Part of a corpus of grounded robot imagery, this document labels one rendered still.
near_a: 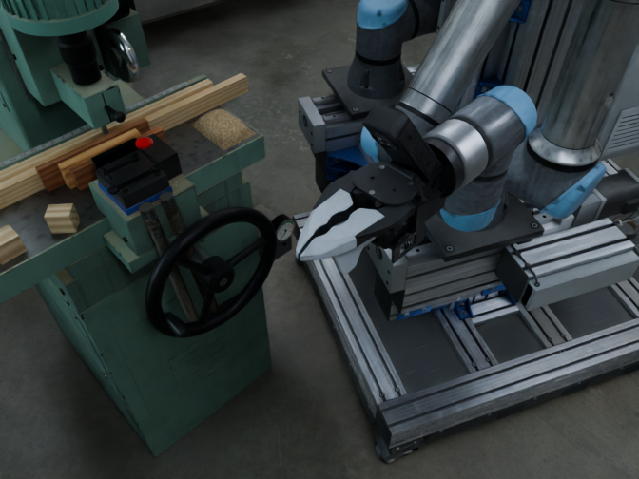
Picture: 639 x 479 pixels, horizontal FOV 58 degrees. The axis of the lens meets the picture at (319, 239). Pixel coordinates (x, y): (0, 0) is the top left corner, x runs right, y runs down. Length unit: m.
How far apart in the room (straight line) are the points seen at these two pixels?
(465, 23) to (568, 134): 0.26
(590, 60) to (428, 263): 0.50
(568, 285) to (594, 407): 0.79
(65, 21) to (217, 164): 0.39
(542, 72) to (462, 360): 0.82
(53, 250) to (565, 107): 0.88
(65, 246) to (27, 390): 1.02
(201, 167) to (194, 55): 2.29
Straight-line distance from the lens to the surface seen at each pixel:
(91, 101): 1.13
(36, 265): 1.11
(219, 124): 1.24
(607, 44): 0.91
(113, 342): 1.34
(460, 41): 0.83
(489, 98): 0.73
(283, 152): 2.65
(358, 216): 0.57
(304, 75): 3.19
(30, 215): 1.18
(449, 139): 0.65
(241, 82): 1.36
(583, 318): 1.92
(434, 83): 0.82
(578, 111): 0.96
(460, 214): 0.79
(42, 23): 1.03
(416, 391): 1.64
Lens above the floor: 1.64
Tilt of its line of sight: 47 degrees down
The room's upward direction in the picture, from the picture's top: straight up
